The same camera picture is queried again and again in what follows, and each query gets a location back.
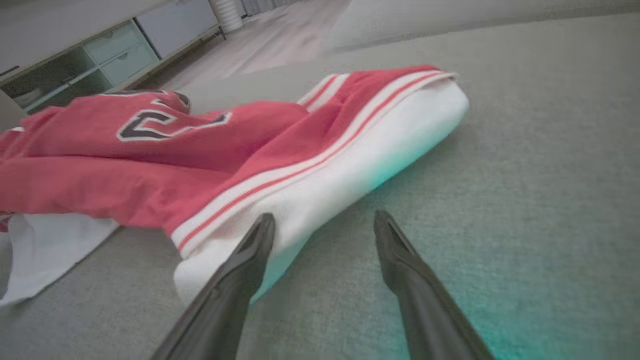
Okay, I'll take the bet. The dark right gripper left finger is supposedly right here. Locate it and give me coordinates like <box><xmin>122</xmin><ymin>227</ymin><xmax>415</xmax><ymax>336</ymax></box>
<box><xmin>150</xmin><ymin>212</ymin><xmax>276</xmax><ymax>360</ymax></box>

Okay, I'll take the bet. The large grey sofa seat cushion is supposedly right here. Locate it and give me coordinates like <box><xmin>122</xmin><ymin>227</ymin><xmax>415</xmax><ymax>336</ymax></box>
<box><xmin>0</xmin><ymin>12</ymin><xmax>640</xmax><ymax>360</ymax></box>

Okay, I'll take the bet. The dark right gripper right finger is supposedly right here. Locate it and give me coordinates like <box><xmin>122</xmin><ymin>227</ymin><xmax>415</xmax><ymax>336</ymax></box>
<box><xmin>374</xmin><ymin>210</ymin><xmax>496</xmax><ymax>360</ymax></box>

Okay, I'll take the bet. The white ribbed cylinder appliance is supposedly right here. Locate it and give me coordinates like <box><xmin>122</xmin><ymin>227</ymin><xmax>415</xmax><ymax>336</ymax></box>
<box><xmin>209</xmin><ymin>0</ymin><xmax>245</xmax><ymax>34</ymax></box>

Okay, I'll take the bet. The grey pleated curtain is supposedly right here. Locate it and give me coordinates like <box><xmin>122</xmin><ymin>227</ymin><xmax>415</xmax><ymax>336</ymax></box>
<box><xmin>240</xmin><ymin>0</ymin><xmax>303</xmax><ymax>17</ymax></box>

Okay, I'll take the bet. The grey cabinet with mint drawers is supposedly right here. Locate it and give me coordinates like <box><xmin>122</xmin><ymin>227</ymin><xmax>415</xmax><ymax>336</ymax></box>
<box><xmin>0</xmin><ymin>0</ymin><xmax>224</xmax><ymax>117</ymax></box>

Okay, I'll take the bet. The red basketball jersey white trim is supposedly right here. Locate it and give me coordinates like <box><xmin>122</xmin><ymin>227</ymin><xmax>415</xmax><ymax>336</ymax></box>
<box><xmin>0</xmin><ymin>65</ymin><xmax>470</xmax><ymax>307</ymax></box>

